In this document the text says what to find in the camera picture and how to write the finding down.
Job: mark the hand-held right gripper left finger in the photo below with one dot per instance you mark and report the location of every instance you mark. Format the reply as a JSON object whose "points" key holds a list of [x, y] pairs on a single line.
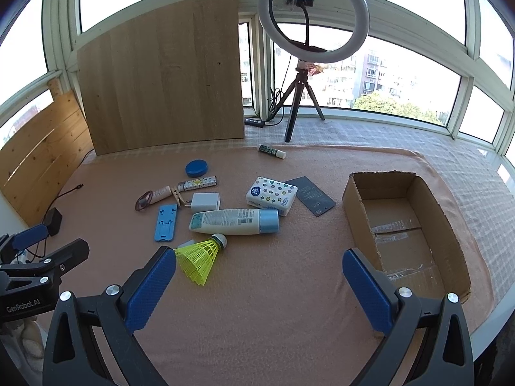
{"points": [[151, 289]]}

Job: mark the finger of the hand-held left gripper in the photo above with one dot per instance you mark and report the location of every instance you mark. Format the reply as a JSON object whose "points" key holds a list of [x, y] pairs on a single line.
{"points": [[28, 236], [70, 252]]}

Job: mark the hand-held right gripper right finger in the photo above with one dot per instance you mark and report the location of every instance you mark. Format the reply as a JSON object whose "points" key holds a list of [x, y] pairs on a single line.
{"points": [[370, 293]]}

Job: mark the yellow shuttlecock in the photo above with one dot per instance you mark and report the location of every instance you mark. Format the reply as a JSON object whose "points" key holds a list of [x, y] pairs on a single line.
{"points": [[197, 259]]}

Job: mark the blue phone stand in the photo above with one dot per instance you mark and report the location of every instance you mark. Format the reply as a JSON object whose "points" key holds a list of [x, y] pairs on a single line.
{"points": [[165, 229]]}

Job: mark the cardboard box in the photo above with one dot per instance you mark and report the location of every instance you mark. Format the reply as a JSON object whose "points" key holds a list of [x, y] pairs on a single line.
{"points": [[402, 217]]}

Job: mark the wooden clothespin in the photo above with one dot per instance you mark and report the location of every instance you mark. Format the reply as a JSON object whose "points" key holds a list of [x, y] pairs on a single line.
{"points": [[179, 198]]}

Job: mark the white charger plug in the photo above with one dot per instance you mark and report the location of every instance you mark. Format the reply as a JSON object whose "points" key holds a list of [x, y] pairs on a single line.
{"points": [[206, 202]]}

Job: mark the white lotion bottle blue cap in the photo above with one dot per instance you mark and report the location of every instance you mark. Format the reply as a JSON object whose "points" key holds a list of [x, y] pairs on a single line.
{"points": [[229, 221]]}

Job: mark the dark grey card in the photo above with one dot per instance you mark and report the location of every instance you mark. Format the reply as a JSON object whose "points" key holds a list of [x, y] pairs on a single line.
{"points": [[312, 195]]}

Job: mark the patterned lighter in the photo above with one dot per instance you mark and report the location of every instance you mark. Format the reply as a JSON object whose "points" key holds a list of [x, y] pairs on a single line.
{"points": [[199, 183]]}

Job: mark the blue round lid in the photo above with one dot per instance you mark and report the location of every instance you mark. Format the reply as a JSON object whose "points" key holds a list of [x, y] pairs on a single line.
{"points": [[197, 168]]}

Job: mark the printed tissue pack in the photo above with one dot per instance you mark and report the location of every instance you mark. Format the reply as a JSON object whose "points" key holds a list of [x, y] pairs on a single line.
{"points": [[270, 193]]}

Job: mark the green lip balm tube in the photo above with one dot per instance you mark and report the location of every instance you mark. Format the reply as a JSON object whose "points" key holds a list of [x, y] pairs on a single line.
{"points": [[269, 150]]}

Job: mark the black power adapter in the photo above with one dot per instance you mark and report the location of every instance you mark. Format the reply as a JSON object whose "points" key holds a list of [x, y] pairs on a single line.
{"points": [[52, 221]]}

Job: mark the wooden slat panel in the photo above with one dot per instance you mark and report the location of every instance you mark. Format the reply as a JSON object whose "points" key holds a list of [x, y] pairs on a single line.
{"points": [[40, 157]]}

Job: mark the pink blanket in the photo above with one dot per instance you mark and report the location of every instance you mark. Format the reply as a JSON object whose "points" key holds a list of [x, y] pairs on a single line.
{"points": [[281, 289]]}

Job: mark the green tree outside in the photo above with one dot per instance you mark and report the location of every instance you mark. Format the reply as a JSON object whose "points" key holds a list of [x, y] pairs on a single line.
{"points": [[386, 104]]}

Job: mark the large wooden board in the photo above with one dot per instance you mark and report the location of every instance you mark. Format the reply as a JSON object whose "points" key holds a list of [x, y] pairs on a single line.
{"points": [[161, 76]]}

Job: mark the apartment building outside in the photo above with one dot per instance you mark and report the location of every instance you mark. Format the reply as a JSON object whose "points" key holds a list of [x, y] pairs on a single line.
{"points": [[372, 72]]}

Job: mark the black inline power switch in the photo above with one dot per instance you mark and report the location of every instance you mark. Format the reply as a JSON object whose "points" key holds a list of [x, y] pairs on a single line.
{"points": [[254, 122]]}

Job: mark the white window frame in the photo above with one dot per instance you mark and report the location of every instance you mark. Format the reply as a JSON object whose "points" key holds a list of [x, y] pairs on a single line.
{"points": [[402, 22]]}

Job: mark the black camera on gooseneck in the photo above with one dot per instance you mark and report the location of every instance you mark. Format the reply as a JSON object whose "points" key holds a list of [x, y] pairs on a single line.
{"points": [[297, 0]]}

